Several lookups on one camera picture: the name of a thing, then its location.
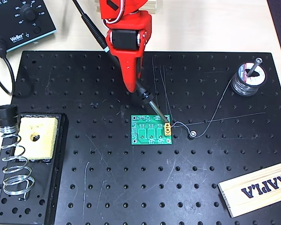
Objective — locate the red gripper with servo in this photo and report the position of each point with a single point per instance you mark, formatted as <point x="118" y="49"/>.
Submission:
<point x="124" y="39"/>

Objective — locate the black soldering iron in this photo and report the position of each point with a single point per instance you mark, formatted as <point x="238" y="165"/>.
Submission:
<point x="145" y="93"/>

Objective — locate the red robot arm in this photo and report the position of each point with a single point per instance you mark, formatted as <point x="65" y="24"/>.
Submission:
<point x="131" y="7"/>

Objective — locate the green circuit board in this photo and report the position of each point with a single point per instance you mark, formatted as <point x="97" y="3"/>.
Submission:
<point x="137" y="136"/>

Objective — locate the teal black Weller soldering station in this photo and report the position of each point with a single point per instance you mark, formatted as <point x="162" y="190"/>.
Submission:
<point x="42" y="23"/>

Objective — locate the stack of wooden planks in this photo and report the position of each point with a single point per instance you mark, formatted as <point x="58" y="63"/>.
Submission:
<point x="152" y="7"/>

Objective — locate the yellow power connector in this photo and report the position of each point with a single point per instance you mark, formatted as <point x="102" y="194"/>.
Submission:
<point x="169" y="132"/>

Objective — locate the screw with washer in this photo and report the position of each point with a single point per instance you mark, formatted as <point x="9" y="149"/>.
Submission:
<point x="192" y="134"/>

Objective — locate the yellow cleaning sponge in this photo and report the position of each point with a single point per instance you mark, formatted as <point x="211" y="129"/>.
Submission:
<point x="44" y="140"/>

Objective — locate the black perforated breadboard plate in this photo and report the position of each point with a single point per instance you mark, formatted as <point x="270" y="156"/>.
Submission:
<point x="131" y="187"/>

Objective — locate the metal bolt through spool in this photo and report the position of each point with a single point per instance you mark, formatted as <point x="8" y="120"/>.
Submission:
<point x="254" y="68"/>

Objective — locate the black stand with spring holder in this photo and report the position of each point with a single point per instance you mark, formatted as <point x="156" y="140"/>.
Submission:
<point x="37" y="211"/>

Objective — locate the wooden plank with KAPLA print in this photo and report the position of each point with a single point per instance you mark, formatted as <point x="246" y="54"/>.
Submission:
<point x="260" y="187"/>

